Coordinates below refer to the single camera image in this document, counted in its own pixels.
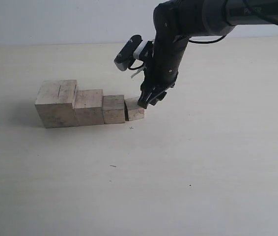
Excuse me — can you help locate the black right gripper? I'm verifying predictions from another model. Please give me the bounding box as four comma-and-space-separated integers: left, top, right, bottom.
137, 34, 189, 109

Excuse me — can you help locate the smallest wooden cube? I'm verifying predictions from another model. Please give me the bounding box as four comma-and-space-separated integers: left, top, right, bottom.
124, 97, 145, 121

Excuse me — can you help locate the third largest wooden cube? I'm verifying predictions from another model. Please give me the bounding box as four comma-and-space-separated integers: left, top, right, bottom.
103, 95, 126, 124

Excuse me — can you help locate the second largest wooden cube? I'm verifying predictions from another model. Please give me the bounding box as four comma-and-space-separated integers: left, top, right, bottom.
75, 89, 105, 126

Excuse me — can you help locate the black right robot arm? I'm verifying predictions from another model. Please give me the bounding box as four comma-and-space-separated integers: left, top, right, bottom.
138, 0, 278, 109

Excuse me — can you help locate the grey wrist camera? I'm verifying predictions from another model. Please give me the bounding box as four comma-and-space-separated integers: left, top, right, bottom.
114, 34, 142, 71

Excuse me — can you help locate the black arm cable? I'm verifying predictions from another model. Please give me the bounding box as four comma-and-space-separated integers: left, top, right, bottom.
188, 0, 278, 44

